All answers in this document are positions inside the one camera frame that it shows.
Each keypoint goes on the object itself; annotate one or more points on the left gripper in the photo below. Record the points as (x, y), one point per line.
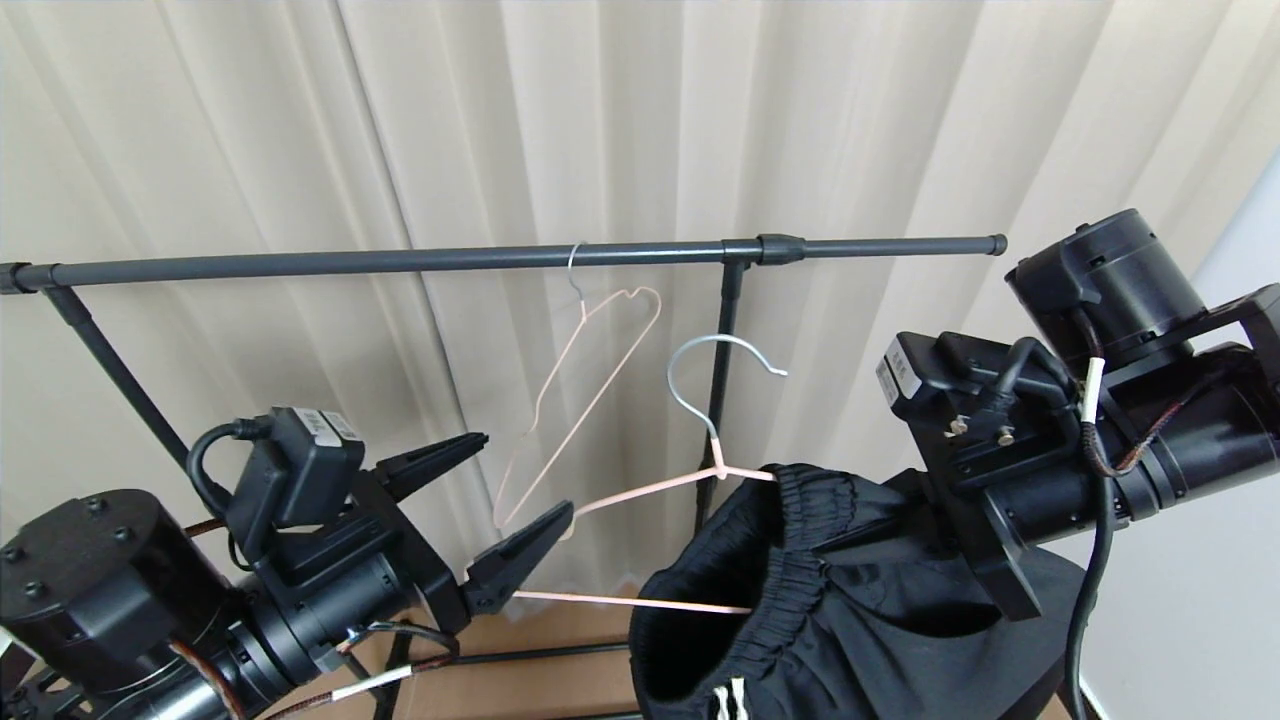
(410, 570)

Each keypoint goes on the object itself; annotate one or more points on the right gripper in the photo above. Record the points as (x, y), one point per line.
(1050, 500)

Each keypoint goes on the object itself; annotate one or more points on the black shorts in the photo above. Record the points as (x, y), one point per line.
(850, 620)

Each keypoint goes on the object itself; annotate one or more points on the pink clothes hanger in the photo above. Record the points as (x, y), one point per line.
(717, 440)
(640, 340)

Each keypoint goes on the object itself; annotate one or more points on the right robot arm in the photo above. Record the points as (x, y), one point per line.
(1200, 400)

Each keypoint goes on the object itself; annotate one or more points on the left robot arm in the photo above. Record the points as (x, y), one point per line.
(90, 580)

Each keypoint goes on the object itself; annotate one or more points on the black clothes rack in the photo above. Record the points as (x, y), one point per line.
(880, 247)

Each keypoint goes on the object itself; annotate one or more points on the white curtain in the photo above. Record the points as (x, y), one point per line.
(900, 100)

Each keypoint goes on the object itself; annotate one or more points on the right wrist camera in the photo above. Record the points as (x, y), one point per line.
(960, 390)

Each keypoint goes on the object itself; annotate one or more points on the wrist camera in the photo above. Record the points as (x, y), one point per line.
(960, 390)
(300, 470)

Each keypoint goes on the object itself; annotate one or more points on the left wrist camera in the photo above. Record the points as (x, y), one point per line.
(300, 470)

